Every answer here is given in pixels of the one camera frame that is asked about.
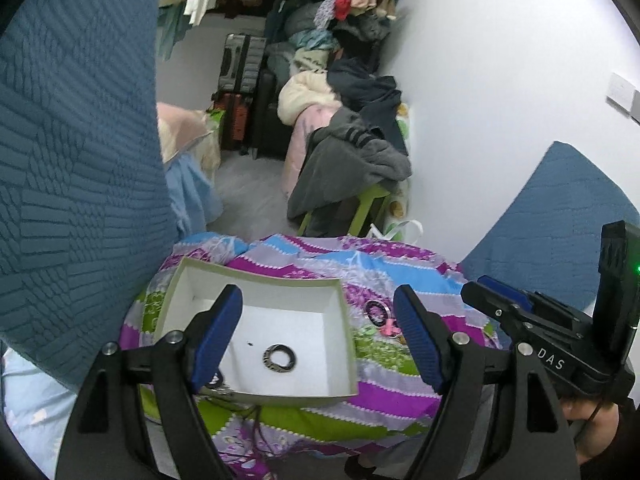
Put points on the pink pillow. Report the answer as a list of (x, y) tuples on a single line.
[(180, 130)]

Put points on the dark blue jacket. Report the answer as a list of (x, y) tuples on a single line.
[(365, 90)]

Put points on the green packet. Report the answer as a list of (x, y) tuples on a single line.
[(215, 117)]

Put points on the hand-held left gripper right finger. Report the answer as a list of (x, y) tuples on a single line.
[(417, 340)]

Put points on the black patterned bangle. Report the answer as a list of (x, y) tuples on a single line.
[(371, 311), (267, 357)]

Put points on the person's right forearm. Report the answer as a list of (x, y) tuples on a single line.
[(631, 425)]

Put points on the person's right hand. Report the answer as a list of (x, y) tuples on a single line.
[(592, 430)]

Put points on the grey-green cardboard box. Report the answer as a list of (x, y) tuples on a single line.
[(310, 330)]

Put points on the pile of folded clothes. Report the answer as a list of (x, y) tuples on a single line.
[(320, 35)]

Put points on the colourful striped floral cloth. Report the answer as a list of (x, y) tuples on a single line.
[(390, 390)]

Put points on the light blue cloth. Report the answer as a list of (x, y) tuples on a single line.
[(192, 195)]

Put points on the pink flower hair clip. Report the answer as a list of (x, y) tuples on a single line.
[(391, 329)]

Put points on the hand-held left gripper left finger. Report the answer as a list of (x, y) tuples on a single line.
[(217, 340)]

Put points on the white wall switch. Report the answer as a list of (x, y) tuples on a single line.
[(622, 92)]

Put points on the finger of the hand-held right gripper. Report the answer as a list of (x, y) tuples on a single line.
[(540, 307), (505, 315)]

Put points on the black suitcase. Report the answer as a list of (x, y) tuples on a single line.
[(267, 120)]

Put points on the blue quilted cushion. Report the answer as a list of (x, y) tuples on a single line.
[(550, 220), (75, 160)]

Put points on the cream blanket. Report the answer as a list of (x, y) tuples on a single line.
[(305, 92)]

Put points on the green plastic stool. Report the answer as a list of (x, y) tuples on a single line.
[(367, 205)]

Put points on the white printed bag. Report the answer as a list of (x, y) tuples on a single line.
[(404, 125)]

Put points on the pink quilt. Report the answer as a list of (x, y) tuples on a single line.
[(300, 150)]

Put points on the grey suitcase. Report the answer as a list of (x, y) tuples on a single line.
[(242, 65)]

